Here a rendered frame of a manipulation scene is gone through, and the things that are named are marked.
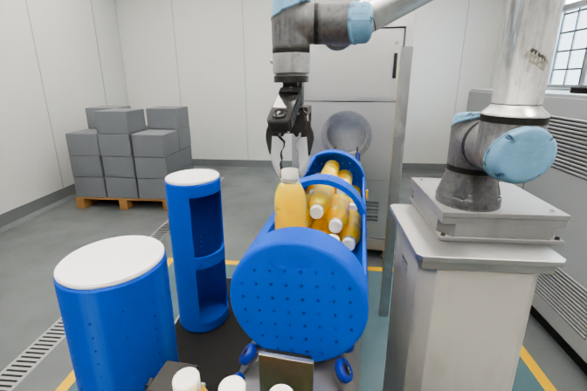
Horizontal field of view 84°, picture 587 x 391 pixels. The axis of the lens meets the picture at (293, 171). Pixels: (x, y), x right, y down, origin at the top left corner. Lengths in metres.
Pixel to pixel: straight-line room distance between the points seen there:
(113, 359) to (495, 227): 1.03
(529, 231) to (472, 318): 0.25
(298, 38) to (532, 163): 0.50
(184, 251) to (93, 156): 2.85
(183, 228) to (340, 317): 1.22
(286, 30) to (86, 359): 0.96
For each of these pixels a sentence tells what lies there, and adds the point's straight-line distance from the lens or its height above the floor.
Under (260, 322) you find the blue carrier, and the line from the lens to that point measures 0.76.
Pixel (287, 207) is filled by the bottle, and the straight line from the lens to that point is 0.69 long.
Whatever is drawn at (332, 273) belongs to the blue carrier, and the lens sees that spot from 0.65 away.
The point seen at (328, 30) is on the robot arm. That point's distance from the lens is 0.66.
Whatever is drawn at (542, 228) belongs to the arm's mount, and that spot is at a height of 1.19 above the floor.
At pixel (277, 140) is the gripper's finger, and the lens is 0.69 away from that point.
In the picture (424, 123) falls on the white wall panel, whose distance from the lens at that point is 5.88.
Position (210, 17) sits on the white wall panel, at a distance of 5.94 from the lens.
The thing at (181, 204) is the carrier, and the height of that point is 0.93.
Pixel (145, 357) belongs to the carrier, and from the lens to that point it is 1.13.
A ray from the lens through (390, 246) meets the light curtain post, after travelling 2.18.
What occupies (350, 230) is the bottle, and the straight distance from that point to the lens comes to 1.02.
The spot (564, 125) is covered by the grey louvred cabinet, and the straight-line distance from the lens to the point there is 2.47.
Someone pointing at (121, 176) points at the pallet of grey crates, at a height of 0.42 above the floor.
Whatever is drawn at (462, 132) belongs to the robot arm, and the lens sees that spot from 0.86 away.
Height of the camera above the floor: 1.53
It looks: 16 degrees down
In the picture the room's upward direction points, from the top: straight up
